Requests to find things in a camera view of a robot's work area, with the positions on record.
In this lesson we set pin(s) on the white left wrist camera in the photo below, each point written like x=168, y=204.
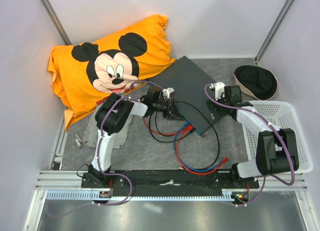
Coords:
x=167, y=92

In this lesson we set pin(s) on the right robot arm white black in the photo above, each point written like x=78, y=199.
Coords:
x=276, y=151

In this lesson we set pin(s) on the white slotted cable duct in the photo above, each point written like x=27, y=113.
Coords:
x=96, y=195

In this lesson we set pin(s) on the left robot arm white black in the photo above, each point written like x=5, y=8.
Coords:
x=112, y=116

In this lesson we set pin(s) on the black cap with beige brim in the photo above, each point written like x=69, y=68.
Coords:
x=256, y=82

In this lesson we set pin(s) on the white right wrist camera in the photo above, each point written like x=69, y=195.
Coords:
x=219, y=90

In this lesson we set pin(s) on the white perforated plastic basket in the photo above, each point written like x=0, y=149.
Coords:
x=282, y=115

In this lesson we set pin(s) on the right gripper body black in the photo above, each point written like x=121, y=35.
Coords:
x=221, y=109

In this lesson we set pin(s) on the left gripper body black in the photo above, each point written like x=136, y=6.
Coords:
x=168, y=112

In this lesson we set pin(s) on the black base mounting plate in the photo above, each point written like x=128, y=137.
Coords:
x=168, y=182

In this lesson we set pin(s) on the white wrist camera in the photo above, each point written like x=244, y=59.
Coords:
x=219, y=90
x=167, y=92

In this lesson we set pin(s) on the orange Mickey Mouse pillow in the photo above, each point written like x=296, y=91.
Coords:
x=85, y=75

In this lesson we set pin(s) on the grey crumpled cloth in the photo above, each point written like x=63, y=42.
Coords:
x=91, y=140

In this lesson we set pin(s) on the dark grey network switch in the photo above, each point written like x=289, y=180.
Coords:
x=188, y=81

